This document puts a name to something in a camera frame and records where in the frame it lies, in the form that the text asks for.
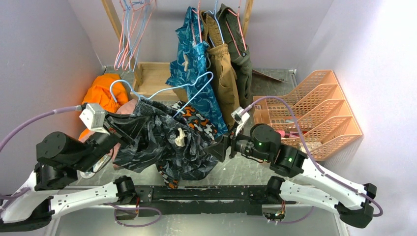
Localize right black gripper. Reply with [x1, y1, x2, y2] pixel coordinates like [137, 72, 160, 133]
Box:
[205, 121, 271, 162]

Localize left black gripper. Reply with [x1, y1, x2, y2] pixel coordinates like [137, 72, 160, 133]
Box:
[75, 108, 152, 172]

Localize light blue wire hanger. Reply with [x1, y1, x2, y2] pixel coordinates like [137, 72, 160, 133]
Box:
[109, 71, 214, 117]

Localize dark leaf print shorts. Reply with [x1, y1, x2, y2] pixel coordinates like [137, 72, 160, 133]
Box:
[113, 97, 219, 181]

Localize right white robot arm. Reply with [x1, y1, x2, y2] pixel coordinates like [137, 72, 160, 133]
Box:
[205, 124, 377, 229]

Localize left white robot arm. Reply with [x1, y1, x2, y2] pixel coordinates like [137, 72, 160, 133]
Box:
[0, 114, 149, 233]

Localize orange camouflage shorts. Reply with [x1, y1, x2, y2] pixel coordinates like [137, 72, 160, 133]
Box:
[156, 105, 218, 189]

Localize brown hanging shorts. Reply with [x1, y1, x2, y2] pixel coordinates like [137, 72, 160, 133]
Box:
[200, 12, 240, 129]

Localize blue leaf print shorts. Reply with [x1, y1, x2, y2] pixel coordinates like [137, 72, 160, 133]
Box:
[166, 6, 228, 138]

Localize dark green hanging shorts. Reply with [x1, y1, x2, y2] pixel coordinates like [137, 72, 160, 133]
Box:
[216, 4, 252, 108]

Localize orange garment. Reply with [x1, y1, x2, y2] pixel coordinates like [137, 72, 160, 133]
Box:
[78, 73, 129, 141]

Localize wooden clothes rack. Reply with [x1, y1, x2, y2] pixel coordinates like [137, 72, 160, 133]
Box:
[101, 0, 253, 95]

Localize pink item in organizer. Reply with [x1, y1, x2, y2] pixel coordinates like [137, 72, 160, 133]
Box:
[277, 130, 300, 138]

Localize peach plastic file organizer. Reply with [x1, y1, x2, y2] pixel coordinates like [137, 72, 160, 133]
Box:
[253, 70, 362, 161]

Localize pink drawstring shorts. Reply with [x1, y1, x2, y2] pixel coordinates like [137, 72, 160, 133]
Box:
[74, 99, 141, 172]

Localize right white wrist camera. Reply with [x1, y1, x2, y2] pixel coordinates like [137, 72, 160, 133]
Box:
[231, 107, 250, 136]

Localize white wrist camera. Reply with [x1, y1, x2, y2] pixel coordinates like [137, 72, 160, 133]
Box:
[79, 103, 110, 134]
[231, 107, 250, 136]

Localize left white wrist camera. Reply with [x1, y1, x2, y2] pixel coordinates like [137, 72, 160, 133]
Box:
[79, 103, 110, 134]

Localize empty wire hangers bunch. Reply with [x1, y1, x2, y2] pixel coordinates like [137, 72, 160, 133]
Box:
[114, 0, 157, 72]

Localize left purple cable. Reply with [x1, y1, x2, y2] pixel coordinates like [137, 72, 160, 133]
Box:
[0, 105, 83, 201]

